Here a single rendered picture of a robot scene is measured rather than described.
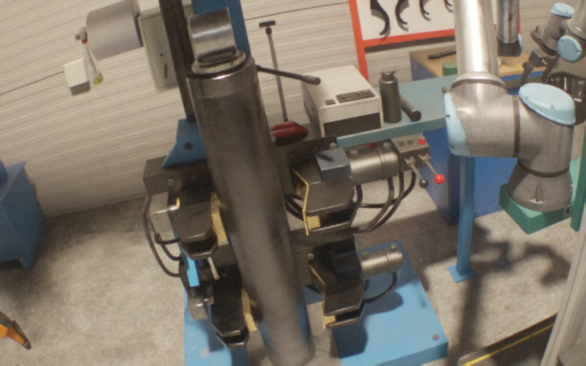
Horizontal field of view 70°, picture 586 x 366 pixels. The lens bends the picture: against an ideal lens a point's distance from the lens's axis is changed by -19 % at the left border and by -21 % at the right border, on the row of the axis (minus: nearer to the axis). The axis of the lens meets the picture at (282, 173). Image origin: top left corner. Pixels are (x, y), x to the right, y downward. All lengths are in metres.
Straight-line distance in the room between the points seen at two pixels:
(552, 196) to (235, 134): 0.93
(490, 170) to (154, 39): 2.02
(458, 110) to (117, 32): 1.65
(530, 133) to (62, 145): 3.48
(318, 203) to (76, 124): 2.59
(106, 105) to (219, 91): 2.38
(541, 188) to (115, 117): 3.17
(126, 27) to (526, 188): 1.81
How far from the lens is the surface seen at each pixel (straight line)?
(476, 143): 1.15
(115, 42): 2.38
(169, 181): 1.90
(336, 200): 1.65
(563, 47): 1.61
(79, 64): 3.67
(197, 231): 1.66
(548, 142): 1.16
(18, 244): 3.73
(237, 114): 1.50
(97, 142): 3.93
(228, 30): 1.46
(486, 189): 3.12
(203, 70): 1.49
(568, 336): 1.57
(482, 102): 1.15
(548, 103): 1.14
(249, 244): 1.73
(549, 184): 1.22
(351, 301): 1.95
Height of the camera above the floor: 1.91
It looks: 30 degrees down
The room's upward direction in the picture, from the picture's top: 12 degrees counter-clockwise
